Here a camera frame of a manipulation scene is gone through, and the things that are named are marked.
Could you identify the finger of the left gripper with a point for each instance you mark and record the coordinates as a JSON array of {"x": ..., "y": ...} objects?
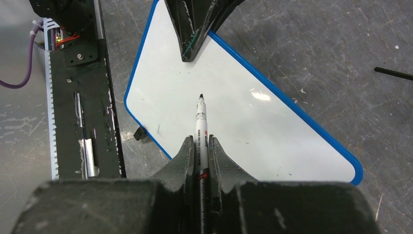
[{"x": 193, "y": 19}]

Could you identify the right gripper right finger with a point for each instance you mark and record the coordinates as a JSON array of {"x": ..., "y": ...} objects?
[{"x": 224, "y": 172}]

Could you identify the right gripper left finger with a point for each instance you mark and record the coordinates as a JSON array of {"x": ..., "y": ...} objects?
[{"x": 176, "y": 175}]

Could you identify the black whiteboard marker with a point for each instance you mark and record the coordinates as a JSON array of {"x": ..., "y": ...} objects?
[{"x": 201, "y": 168}]

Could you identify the blue-framed whiteboard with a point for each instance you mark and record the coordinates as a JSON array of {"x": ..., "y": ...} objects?
[{"x": 259, "y": 127}]

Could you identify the silver microphone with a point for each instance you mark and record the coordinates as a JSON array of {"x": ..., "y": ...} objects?
[{"x": 394, "y": 73}]

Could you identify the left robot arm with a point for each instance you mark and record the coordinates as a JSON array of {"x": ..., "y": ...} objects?
[{"x": 69, "y": 14}]

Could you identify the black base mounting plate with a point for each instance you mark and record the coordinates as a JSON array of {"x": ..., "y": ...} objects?
[{"x": 87, "y": 132}]

